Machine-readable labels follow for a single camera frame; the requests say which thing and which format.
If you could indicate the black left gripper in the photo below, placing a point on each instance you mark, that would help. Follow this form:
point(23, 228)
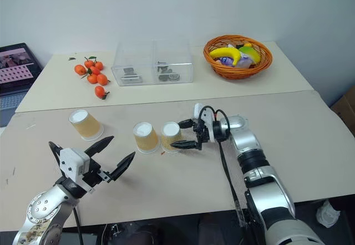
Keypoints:
point(93, 174)

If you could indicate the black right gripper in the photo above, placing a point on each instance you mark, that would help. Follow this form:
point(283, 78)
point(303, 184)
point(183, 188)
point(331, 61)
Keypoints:
point(202, 134)

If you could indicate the white-bottomed tan paper cup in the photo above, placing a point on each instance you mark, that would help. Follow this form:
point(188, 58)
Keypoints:
point(146, 141)
point(168, 134)
point(87, 128)

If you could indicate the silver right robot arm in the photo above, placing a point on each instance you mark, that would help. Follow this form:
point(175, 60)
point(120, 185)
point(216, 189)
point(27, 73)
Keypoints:
point(251, 145)

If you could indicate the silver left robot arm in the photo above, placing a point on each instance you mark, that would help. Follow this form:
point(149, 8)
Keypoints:
point(44, 209)

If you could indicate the dark small parts pile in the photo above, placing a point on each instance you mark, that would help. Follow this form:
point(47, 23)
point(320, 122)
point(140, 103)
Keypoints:
point(131, 76)
point(166, 73)

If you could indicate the orange tangerine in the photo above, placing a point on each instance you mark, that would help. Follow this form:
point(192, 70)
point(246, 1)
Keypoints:
point(80, 70)
point(95, 70)
point(102, 79)
point(88, 63)
point(100, 91)
point(99, 65)
point(92, 79)

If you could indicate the orange wicker basket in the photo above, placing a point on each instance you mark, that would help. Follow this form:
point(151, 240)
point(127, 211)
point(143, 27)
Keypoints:
point(235, 73)

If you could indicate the purple and white packet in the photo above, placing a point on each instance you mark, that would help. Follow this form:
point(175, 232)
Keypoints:
point(225, 61)

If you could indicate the clear plastic storage box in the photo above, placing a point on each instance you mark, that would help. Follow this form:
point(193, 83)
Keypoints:
point(149, 56)

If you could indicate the yellow toy banana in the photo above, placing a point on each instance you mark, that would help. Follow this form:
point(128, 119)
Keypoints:
point(226, 53)

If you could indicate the purple white toy in basket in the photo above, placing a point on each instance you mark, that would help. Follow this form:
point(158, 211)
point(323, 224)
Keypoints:
point(245, 62)

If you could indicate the yellow-green toy fruit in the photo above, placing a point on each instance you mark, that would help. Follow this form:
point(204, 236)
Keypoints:
point(251, 53)

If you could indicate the open grey laptop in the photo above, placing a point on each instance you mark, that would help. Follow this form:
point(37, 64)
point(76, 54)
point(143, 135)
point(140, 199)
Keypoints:
point(16, 70)

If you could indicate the brown cardboard box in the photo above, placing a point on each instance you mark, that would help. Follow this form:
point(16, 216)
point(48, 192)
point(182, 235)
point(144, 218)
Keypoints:
point(345, 106)

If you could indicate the crumpled white plastic bag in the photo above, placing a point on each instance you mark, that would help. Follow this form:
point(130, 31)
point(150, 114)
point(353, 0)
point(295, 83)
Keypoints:
point(327, 214)

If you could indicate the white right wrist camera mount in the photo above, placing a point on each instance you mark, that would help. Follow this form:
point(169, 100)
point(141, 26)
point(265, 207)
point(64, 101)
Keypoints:
point(207, 123)

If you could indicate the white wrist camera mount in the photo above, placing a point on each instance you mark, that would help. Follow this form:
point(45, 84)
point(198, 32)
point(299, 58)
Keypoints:
point(73, 163)
point(207, 123)

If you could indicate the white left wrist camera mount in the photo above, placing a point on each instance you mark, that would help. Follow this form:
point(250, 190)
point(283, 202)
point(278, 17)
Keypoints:
point(73, 163)

